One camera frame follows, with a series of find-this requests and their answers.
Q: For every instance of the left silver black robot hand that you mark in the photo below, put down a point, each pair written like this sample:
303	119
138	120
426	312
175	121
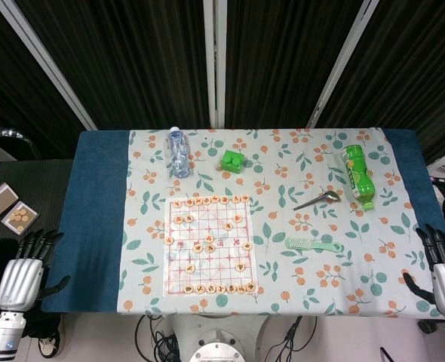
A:
19	279

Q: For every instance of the grey robot base column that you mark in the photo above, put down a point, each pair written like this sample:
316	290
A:
216	348

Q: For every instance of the cardboard chess piece box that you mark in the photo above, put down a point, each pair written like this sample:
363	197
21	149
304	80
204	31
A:
28	220

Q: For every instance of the Chinese chess board sheet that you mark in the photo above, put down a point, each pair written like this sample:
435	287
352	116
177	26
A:
215	264

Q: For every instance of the black caster wheel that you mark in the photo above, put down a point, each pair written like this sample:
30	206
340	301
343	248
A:
428	326

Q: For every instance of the black and white shoe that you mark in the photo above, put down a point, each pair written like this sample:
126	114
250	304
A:
47	346

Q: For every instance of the empty cardboard box lid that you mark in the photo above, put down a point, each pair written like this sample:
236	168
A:
0	198

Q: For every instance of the blue table cloth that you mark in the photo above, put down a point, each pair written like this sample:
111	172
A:
94	226

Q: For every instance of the light green hair brush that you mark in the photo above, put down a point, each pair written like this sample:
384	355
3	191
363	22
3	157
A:
309	245

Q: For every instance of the green soda bottle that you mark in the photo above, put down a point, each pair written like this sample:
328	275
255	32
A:
356	173

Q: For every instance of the metal spoon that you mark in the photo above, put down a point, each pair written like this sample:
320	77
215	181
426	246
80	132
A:
313	202

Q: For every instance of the clear plastic water bottle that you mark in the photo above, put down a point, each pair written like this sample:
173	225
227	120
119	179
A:
179	158

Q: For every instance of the floral patterned cloth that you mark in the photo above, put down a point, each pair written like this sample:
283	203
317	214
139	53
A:
267	188

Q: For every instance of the green toy building block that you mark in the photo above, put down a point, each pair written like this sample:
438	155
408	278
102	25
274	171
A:
232	162

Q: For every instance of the black pleated curtain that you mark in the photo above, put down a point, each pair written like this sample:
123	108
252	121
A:
132	56

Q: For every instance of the white frame post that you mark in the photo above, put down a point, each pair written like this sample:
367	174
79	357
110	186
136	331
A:
343	60
45	64
215	64

